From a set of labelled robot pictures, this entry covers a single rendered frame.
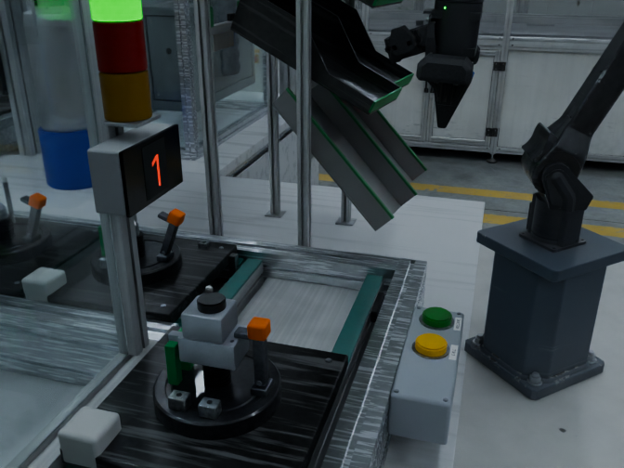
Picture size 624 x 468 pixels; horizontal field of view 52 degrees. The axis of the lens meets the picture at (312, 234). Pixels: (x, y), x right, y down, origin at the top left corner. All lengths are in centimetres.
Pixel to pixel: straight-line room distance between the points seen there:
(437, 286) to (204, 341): 62
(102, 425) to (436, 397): 36
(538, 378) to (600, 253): 19
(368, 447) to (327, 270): 43
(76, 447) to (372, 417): 31
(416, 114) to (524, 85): 78
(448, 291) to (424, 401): 46
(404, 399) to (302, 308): 30
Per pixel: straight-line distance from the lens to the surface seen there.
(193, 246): 109
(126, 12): 68
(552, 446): 89
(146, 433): 71
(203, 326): 66
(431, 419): 77
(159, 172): 73
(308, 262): 106
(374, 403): 74
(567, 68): 482
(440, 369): 81
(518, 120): 488
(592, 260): 90
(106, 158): 68
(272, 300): 102
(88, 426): 70
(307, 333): 94
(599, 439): 92
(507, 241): 91
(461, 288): 120
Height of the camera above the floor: 142
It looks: 24 degrees down
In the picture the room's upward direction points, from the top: straight up
